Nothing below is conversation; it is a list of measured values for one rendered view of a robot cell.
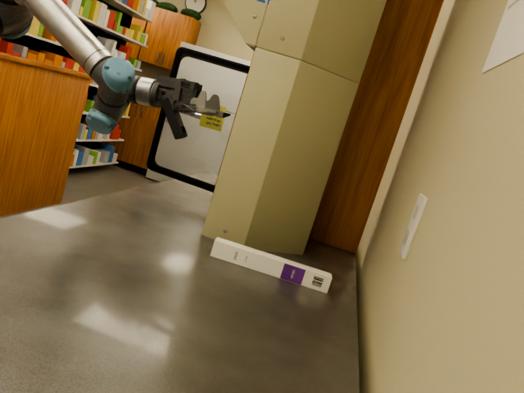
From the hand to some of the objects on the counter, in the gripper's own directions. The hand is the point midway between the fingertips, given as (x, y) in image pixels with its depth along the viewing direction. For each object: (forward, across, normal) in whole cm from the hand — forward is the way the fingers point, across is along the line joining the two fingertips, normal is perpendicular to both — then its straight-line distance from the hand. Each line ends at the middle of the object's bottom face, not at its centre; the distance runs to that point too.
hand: (224, 116), depth 133 cm
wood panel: (+20, +24, +31) cm, 44 cm away
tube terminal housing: (+16, +1, +31) cm, 35 cm away
